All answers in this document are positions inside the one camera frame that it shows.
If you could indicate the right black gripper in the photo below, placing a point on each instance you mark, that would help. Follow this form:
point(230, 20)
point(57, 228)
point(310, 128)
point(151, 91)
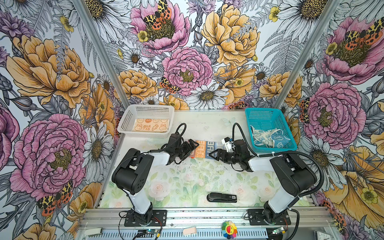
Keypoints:
point(224, 152)

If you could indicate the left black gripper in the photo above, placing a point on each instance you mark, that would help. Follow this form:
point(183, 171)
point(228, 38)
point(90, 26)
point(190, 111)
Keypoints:
point(188, 148)

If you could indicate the multicolour striped letter towel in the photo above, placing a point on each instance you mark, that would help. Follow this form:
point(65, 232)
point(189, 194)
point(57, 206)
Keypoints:
point(204, 148)

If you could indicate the white plastic basket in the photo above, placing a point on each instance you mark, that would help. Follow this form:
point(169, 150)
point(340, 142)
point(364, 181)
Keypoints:
point(134, 112)

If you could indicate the orange rabbit print towel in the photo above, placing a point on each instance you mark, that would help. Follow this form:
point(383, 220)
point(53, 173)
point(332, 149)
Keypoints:
point(151, 125)

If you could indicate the teal plastic basket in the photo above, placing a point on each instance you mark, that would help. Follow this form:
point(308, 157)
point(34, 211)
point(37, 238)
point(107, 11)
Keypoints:
point(268, 119)

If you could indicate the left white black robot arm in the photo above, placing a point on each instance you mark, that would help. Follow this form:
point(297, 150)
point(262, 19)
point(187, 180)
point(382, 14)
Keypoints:
point(132, 172)

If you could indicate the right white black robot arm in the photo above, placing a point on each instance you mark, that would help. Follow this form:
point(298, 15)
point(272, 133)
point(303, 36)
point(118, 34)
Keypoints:
point(294, 175)

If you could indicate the black stapler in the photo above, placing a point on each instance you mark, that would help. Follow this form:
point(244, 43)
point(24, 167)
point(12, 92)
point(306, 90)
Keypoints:
point(221, 198)

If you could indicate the blue patterned towel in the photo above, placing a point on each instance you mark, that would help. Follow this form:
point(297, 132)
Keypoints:
point(274, 138)

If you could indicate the colourful flower toy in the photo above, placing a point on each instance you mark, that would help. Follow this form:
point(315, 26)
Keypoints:
point(229, 230)

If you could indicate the pink eraser block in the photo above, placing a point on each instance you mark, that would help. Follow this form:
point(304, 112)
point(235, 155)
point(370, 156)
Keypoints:
point(189, 231)

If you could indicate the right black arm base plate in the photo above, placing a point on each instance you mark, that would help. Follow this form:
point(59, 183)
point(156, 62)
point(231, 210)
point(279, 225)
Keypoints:
point(262, 217)

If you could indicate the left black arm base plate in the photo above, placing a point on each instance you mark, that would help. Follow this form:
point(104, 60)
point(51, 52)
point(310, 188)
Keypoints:
point(153, 218)

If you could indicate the aluminium front rail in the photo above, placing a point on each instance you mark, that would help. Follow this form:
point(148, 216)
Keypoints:
point(179, 218)

